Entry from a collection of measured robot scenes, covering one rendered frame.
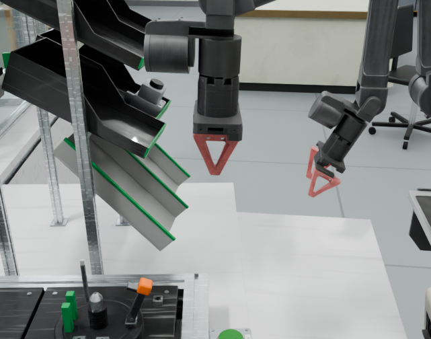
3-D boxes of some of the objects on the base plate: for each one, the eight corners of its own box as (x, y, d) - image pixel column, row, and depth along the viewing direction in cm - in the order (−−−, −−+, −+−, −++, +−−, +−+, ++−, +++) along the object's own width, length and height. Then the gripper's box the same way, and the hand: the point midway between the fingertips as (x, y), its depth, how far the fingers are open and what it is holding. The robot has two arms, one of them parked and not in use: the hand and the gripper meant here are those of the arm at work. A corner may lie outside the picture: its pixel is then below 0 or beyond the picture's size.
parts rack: (132, 217, 136) (105, -127, 102) (109, 310, 103) (56, -154, 69) (54, 218, 136) (-2, -127, 101) (5, 311, 103) (-100, -154, 68)
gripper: (246, 83, 65) (239, 191, 71) (241, 64, 74) (236, 161, 81) (192, 81, 65) (191, 190, 71) (194, 62, 74) (193, 159, 80)
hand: (215, 169), depth 76 cm, fingers closed
